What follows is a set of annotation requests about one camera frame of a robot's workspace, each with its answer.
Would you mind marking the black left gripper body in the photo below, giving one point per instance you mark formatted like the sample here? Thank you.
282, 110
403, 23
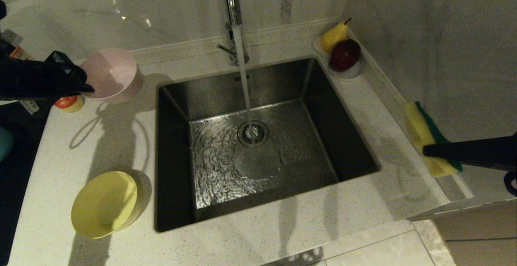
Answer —
56, 76

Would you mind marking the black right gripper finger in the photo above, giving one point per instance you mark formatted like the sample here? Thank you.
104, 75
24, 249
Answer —
472, 153

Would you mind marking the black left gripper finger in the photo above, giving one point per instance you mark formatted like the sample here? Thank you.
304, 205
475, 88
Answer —
83, 89

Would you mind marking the dish soap bottle orange label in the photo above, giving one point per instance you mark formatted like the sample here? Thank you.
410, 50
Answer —
70, 103

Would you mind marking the pink plastic bowl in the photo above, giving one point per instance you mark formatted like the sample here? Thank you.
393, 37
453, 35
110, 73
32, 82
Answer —
113, 72

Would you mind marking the green and yellow sponge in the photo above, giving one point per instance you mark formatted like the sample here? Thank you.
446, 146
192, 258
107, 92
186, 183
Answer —
418, 124

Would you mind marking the blue plastic bowl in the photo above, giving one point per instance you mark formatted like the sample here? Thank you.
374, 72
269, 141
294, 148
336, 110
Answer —
5, 145

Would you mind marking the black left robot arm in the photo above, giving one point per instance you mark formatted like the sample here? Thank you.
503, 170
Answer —
12, 78

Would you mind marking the stainless steel sink basin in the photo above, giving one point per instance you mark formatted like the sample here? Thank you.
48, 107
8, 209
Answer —
323, 145

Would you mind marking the wood tone cabinet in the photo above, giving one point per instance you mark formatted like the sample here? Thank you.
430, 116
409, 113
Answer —
484, 241

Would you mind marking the yellow plastic bowl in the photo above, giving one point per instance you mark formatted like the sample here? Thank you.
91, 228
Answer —
105, 205

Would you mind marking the black glass cooktop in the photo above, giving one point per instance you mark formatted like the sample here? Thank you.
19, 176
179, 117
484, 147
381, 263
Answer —
16, 201

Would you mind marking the small white dish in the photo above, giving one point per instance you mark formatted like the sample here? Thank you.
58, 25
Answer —
347, 75

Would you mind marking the dark red apple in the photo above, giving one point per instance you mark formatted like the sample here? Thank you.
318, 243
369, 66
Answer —
344, 55

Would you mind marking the running water stream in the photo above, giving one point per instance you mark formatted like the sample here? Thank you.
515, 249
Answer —
244, 80

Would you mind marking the yellow pear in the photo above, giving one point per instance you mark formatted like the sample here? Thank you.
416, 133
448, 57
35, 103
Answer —
334, 37

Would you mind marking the round metal drain strainer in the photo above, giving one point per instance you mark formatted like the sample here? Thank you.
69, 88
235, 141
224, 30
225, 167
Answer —
258, 135

